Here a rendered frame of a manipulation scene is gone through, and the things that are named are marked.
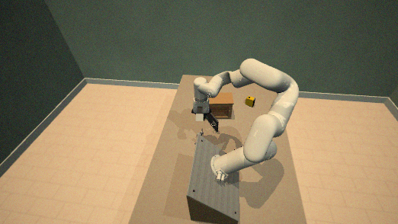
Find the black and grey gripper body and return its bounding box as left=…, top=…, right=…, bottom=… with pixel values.
left=193, top=98, right=210, bottom=114

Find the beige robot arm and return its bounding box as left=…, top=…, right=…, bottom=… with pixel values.
left=194, top=59, right=299, bottom=181

